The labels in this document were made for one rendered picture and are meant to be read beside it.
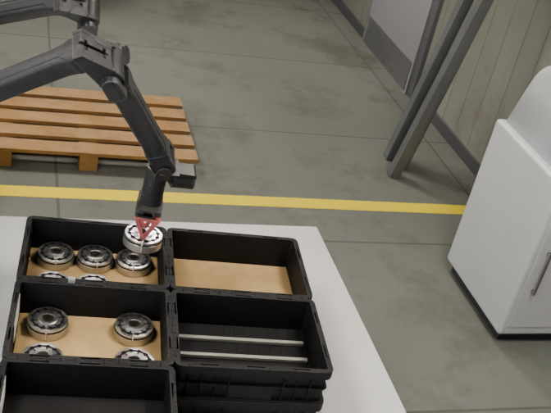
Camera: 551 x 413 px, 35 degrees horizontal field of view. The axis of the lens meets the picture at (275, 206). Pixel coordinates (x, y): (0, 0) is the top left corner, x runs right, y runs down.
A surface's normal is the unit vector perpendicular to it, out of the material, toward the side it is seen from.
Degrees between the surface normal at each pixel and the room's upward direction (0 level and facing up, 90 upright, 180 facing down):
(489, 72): 90
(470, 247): 90
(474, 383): 0
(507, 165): 90
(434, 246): 0
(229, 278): 0
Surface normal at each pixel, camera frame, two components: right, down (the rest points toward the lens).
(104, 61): 0.70, -0.42
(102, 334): 0.19, -0.84
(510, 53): -0.95, -0.04
